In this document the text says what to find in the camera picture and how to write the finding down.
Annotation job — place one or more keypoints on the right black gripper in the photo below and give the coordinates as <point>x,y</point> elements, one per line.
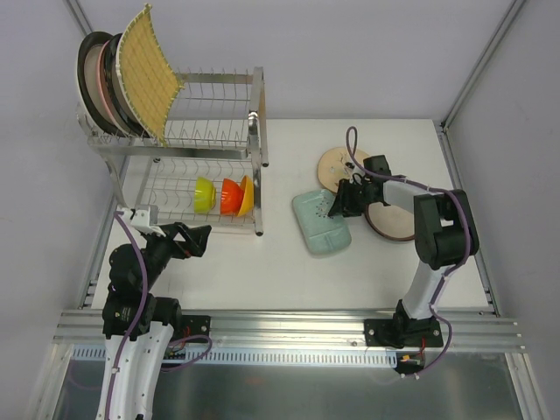
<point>350,198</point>

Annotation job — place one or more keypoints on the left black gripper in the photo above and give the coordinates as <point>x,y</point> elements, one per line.
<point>173,239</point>

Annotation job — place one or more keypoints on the beige oval floral plate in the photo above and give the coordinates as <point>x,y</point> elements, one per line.
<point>335,165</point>

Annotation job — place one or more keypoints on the teal square plate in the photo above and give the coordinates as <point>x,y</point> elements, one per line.
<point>324,235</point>

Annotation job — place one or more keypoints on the cream plate dark patterned rim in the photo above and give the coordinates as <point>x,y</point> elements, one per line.
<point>116,95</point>

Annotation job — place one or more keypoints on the yellow woven bamboo mat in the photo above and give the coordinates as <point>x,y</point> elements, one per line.
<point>146,78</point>

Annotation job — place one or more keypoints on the pink and cream floral plate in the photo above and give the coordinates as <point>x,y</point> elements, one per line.
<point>109,109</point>

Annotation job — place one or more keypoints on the cream plate with metallic rim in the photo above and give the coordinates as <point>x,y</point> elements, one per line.
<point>86,81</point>

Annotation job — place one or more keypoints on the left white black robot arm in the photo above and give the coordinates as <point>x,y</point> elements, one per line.
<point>138,327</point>

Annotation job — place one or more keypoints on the steel two-tier dish rack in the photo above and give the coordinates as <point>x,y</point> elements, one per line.
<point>216,130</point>

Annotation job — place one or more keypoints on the lime green bowl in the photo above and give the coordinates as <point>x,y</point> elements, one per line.
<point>204,196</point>

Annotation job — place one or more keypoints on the cream plate with red rim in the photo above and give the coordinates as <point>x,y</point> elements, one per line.
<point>390,222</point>

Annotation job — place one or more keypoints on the red orange bowl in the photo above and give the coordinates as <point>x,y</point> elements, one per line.
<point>231,197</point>

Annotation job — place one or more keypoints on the yellow orange bowl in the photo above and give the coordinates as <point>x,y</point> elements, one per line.
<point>247,199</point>

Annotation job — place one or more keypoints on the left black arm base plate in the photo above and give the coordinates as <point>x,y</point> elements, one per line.
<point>194,327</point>

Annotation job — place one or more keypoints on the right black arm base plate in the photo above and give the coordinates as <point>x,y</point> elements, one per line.
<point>381,332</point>

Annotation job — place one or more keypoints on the aluminium mounting rail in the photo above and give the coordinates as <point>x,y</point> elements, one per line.
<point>472,331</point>

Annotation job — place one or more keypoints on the white slotted cable duct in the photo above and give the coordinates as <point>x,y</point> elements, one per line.
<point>263,357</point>

